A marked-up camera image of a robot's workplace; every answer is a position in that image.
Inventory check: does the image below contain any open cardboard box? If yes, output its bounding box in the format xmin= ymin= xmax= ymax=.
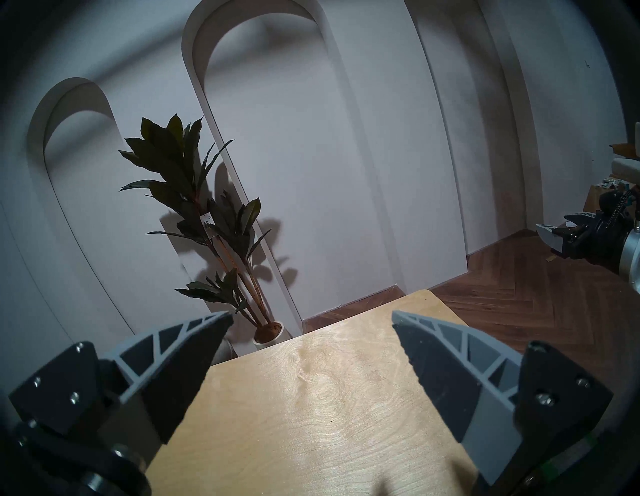
xmin=582 ymin=184 xmax=608 ymax=215

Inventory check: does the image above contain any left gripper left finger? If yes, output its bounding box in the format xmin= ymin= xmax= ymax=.
xmin=8 ymin=311 xmax=235 ymax=468

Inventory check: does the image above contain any tall green leafy plant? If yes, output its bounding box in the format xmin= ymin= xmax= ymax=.
xmin=118 ymin=114 xmax=273 ymax=328

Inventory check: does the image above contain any white plant pot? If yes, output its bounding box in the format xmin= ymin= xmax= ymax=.
xmin=252 ymin=321 xmax=286 ymax=347

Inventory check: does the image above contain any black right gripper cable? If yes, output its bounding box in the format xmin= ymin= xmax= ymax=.
xmin=612 ymin=190 xmax=638 ymax=226

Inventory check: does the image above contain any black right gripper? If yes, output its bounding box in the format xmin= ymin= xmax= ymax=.
xmin=536 ymin=189 xmax=640 ymax=273

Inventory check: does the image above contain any white cushioned wooden armchair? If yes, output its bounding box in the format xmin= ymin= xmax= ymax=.
xmin=609 ymin=122 xmax=640 ymax=182

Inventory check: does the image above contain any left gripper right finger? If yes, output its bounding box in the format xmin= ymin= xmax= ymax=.
xmin=391 ymin=310 xmax=614 ymax=488

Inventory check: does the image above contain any light wooden table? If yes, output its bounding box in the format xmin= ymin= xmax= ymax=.
xmin=147 ymin=289 xmax=481 ymax=496

